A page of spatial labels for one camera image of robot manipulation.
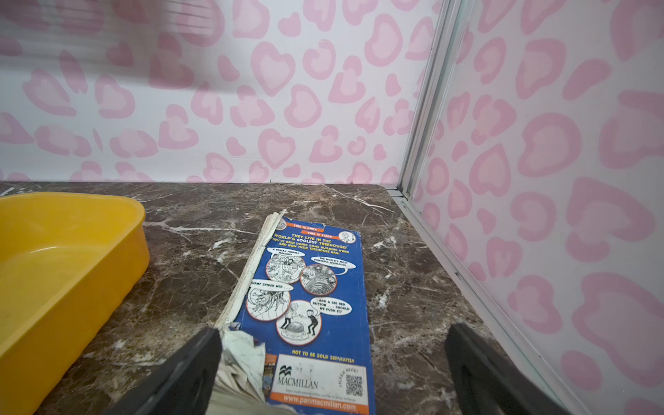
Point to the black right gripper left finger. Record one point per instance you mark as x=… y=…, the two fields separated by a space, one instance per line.
x=183 y=384

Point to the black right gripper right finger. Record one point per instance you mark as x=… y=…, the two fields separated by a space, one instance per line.
x=486 y=383

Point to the yellow plastic storage box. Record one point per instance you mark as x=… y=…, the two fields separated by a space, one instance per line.
x=67 y=263

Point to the blue Macmillan paperback book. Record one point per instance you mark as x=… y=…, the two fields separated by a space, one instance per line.
x=294 y=334

